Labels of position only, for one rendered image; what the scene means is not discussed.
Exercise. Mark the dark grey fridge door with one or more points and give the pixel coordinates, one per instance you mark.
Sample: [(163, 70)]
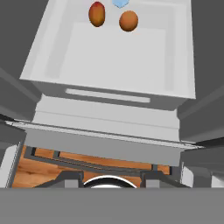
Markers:
[(13, 93), (204, 110)]

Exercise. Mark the grey fridge drawer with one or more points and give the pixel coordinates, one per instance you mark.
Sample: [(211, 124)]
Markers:
[(105, 116)]

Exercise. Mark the orange tangerine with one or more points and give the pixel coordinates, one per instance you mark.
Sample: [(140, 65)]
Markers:
[(128, 21)]

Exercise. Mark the red-orange mango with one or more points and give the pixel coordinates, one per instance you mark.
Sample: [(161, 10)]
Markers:
[(96, 14)]

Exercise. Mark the white fridge shelf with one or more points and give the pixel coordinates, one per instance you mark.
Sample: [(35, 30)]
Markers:
[(116, 58)]

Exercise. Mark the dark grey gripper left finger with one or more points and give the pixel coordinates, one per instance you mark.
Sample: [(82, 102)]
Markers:
[(73, 176)]

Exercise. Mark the white and black round thing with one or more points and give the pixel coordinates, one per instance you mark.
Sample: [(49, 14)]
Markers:
[(109, 180)]

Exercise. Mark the pale blue food item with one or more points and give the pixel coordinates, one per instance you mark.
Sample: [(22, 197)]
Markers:
[(119, 3)]

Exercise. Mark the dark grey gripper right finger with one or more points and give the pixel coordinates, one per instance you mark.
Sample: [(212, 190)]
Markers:
[(151, 176)]

